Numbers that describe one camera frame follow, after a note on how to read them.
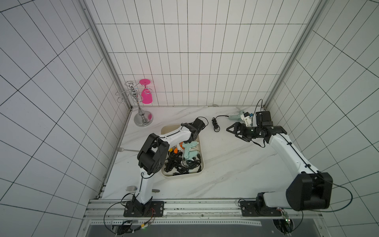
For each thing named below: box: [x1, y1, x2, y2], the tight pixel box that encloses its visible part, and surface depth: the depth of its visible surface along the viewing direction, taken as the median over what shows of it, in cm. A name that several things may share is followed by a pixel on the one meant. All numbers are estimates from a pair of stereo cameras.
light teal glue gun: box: [182, 141, 200, 156], surface depth 89 cm
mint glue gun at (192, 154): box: [186, 150, 200, 161], surface depth 91 cm
